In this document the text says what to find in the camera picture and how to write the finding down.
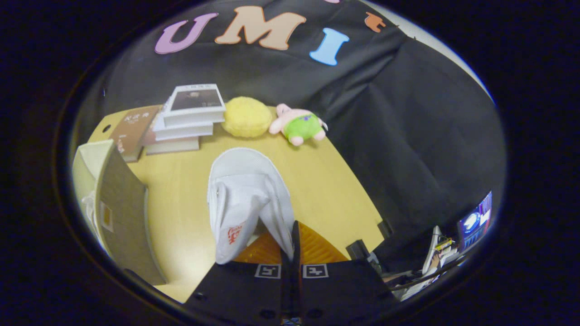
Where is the plain white book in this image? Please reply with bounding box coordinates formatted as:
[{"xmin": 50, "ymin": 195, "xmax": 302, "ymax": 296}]
[{"xmin": 153, "ymin": 113, "xmax": 214, "ymax": 141}]

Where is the grey fabric storage box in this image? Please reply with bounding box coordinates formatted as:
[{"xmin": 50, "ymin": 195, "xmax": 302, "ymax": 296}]
[{"xmin": 72, "ymin": 139, "xmax": 167, "ymax": 286}]

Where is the yellow round plush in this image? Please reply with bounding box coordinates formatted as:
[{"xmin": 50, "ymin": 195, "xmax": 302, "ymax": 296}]
[{"xmin": 221, "ymin": 96, "xmax": 273, "ymax": 139}]

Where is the black backdrop cloth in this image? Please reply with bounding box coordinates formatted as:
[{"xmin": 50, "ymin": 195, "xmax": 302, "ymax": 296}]
[{"xmin": 84, "ymin": 0, "xmax": 506, "ymax": 272}]

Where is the computer monitor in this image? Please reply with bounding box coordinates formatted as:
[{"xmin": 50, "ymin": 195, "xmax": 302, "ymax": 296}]
[{"xmin": 457, "ymin": 192, "xmax": 493, "ymax": 252}]

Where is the thin brown book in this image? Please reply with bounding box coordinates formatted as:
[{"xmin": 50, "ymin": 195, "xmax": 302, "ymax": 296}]
[{"xmin": 109, "ymin": 105, "xmax": 163, "ymax": 163}]

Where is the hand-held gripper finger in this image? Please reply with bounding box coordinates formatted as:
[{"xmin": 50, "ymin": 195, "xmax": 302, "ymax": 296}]
[
  {"xmin": 292, "ymin": 221, "xmax": 400, "ymax": 319},
  {"xmin": 186, "ymin": 232, "xmax": 293, "ymax": 320}
]

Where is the white book with portrait cover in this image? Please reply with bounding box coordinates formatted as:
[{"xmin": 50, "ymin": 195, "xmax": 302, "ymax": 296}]
[{"xmin": 162, "ymin": 84, "xmax": 226, "ymax": 128}]

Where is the pink and green plush toy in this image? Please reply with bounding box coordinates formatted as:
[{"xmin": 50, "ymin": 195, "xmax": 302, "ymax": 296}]
[{"xmin": 269, "ymin": 103, "xmax": 328, "ymax": 146}]

